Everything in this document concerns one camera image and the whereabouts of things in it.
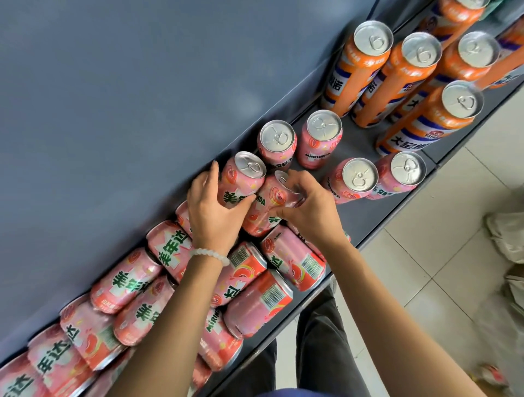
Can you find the person's right forearm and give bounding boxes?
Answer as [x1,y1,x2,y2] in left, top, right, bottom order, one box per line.
[320,235,487,397]

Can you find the group of orange cans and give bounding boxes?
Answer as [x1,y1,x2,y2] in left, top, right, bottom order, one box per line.
[320,0,524,130]

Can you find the pile of pink soda cans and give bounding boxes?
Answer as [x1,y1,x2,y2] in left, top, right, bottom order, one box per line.
[0,151,428,397]

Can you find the grey metal shelf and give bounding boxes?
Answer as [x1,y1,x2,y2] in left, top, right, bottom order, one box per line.
[0,0,524,397]

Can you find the person's left forearm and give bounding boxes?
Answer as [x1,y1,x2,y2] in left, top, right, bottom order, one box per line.
[106,255,230,397]

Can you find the pink printed soda can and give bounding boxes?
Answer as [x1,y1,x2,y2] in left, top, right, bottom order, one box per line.
[257,119,299,171]
[295,109,343,171]
[216,151,267,209]
[241,170,306,238]

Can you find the orange striped soda can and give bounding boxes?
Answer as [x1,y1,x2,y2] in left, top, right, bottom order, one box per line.
[376,80,485,158]
[389,31,502,123]

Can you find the person's left hand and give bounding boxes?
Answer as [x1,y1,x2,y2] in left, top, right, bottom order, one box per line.
[186,160,258,259]

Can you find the person's right hand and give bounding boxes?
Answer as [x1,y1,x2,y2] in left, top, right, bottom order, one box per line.
[271,170,348,251]

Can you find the navy blue shirt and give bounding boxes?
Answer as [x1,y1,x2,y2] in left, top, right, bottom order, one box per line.
[255,387,332,397]

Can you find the white bead bracelet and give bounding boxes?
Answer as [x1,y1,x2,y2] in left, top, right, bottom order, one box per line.
[189,248,231,267]

